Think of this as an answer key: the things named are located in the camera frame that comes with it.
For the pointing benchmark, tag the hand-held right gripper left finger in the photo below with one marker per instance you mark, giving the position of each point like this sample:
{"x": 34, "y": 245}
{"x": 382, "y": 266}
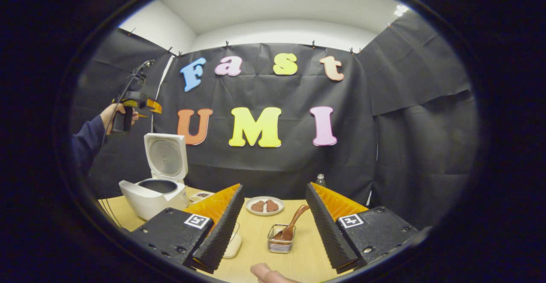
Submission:
{"x": 217, "y": 236}

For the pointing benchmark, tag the brown meat piece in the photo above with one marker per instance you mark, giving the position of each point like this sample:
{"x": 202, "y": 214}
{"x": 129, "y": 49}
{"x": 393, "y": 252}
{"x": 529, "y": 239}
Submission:
{"x": 257, "y": 206}
{"x": 272, "y": 206}

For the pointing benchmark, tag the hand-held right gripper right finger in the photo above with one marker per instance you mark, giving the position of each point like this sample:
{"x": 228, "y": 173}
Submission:
{"x": 330, "y": 236}

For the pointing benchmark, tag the white rice cooker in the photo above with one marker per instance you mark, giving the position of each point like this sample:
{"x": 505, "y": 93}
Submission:
{"x": 149, "y": 200}

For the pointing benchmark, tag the green label plastic bottle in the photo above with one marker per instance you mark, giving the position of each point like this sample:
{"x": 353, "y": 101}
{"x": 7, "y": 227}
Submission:
{"x": 320, "y": 180}

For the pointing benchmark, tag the small ceiling light panel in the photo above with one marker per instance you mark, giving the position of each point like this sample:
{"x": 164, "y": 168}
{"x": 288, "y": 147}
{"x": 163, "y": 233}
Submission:
{"x": 401, "y": 10}

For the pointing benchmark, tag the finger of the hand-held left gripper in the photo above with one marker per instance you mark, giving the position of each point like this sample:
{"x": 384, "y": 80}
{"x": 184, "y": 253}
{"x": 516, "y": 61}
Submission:
{"x": 149, "y": 105}

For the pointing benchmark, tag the white compartment dish of beans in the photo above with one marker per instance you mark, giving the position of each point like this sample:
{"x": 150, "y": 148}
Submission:
{"x": 201, "y": 196}

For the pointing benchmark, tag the black backdrop cloth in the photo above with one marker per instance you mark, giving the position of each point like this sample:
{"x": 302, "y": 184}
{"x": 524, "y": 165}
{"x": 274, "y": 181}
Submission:
{"x": 405, "y": 146}

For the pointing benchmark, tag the white round plate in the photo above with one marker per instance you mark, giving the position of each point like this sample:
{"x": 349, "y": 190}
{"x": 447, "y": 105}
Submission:
{"x": 264, "y": 214}

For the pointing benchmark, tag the clear box of rice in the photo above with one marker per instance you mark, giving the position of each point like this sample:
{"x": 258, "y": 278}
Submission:
{"x": 232, "y": 246}

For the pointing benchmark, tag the brown wooden spoon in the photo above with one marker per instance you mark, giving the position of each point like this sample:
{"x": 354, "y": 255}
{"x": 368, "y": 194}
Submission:
{"x": 292, "y": 225}

